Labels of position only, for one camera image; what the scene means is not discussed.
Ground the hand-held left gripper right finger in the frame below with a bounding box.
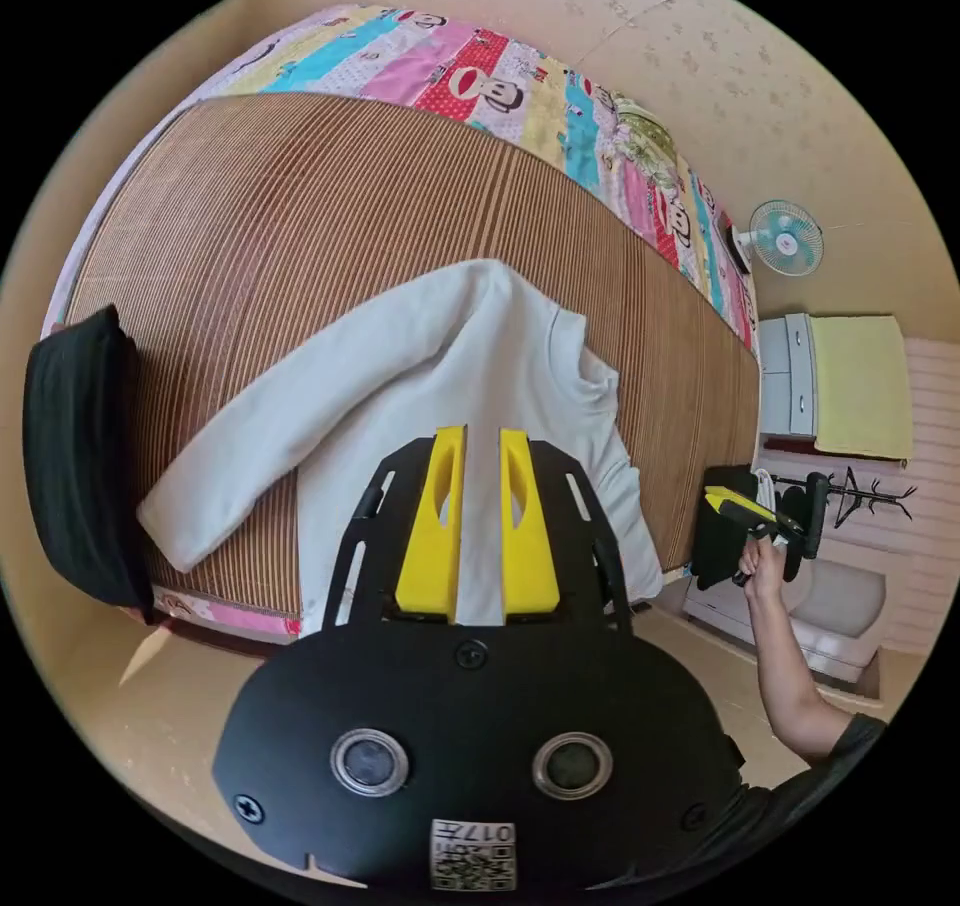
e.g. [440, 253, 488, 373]
[499, 428, 561, 619]

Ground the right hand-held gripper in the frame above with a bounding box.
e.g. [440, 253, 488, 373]
[703, 485, 810, 588]

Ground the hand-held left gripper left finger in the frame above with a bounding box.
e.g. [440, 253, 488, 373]
[394, 425, 469, 624]

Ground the white long sleeve shirt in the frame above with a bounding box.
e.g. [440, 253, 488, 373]
[137, 257, 666, 627]

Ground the person's right forearm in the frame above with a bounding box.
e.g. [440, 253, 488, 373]
[745, 583, 858, 766]

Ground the person's right hand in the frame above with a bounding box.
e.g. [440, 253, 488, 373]
[737, 534, 787, 600]

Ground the black hanging garment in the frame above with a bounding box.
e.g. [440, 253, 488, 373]
[688, 464, 760, 593]

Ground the black coat rack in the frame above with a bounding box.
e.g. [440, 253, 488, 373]
[772, 466, 921, 529]

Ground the grey cupboard with yellow towel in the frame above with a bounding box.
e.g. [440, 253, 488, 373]
[758, 311, 916, 463]

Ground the person's body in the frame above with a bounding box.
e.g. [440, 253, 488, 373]
[659, 712, 898, 894]

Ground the green floral pillow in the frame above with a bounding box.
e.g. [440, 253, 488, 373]
[612, 94, 681, 189]

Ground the bed with woven mat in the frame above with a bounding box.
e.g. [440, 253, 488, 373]
[41, 4, 763, 639]

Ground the teal wall fan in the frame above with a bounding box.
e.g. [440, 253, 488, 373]
[730, 199, 826, 280]

